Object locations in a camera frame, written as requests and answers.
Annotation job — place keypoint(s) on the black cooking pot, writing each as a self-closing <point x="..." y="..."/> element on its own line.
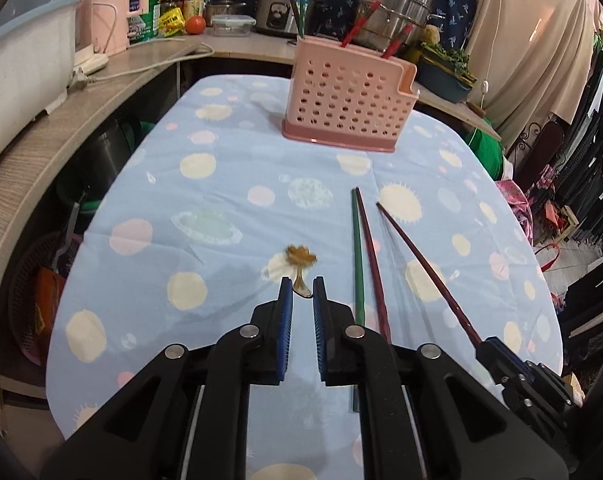
<point x="106" y="155"/>

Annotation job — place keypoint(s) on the blue basin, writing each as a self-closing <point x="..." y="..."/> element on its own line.
<point x="446" y="85"/>

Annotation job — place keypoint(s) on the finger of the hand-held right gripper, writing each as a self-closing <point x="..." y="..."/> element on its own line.
<point x="501" y="360"/>

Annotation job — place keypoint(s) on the pink perforated utensil basket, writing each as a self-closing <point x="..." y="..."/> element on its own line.
<point x="346" y="95"/>

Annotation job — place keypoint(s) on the red tomato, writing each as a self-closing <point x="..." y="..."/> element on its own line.
<point x="195" y="24"/>

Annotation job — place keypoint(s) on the pink kitchen appliance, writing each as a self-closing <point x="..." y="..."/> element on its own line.
<point x="111" y="15"/>

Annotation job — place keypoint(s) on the hanging clothes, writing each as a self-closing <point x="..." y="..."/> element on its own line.
<point x="596" y="150"/>

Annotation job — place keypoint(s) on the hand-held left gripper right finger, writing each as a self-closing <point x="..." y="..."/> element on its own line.
<point x="320" y="320"/>

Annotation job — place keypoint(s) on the blue printed tablecloth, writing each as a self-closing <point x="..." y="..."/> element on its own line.
<point x="206" y="200"/>

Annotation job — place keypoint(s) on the white power strip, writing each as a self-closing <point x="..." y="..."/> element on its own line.
<point x="91" y="67"/>

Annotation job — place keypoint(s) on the brown potato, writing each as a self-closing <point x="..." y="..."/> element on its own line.
<point x="431" y="34"/>

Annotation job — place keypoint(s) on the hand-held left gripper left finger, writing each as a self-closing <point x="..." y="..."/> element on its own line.
<point x="285" y="320"/>

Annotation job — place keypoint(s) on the gold flower-shaped spoon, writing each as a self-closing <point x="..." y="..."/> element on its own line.
<point x="301" y="257"/>

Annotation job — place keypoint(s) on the steel steamer pot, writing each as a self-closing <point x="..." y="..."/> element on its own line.
<point x="396" y="5"/>

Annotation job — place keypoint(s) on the clear plastic food container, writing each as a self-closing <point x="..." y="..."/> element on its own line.
<point x="233" y="25"/>

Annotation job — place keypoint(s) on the white tub with blue lid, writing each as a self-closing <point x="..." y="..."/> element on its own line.
<point x="21" y="70"/>

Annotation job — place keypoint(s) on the green chopstick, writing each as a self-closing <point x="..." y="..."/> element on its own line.
<point x="303" y="10"/>
<point x="357" y="260"/>

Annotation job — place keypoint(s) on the grey wooden counter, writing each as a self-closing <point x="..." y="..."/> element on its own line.
<point x="31" y="160"/>

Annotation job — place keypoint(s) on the steel rice cooker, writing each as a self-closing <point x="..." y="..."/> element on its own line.
<point x="286" y="7"/>

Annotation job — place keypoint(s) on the yellow packet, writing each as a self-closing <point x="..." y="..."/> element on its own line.
<point x="170" y="22"/>

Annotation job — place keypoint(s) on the steel ladle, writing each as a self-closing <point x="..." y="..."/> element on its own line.
<point x="69" y="230"/>

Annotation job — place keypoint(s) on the small pot with lid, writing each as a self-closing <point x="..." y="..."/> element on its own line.
<point x="224" y="10"/>

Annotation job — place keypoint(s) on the dark maroon chopstick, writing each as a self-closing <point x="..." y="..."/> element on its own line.
<point x="374" y="270"/>
<point x="426" y="275"/>
<point x="294" y="15"/>

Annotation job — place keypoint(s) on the green leafy vegetables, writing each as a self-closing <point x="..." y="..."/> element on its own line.
<point x="449" y="60"/>

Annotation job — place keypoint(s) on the dark metal chair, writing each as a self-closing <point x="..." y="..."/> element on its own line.
<point x="541" y="145"/>

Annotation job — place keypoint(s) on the beige curtain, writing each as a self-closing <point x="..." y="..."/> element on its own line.
<point x="531" y="35"/>

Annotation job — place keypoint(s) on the red chopstick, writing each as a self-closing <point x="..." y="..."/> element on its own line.
<point x="395" y="42"/>
<point x="356" y="30"/>

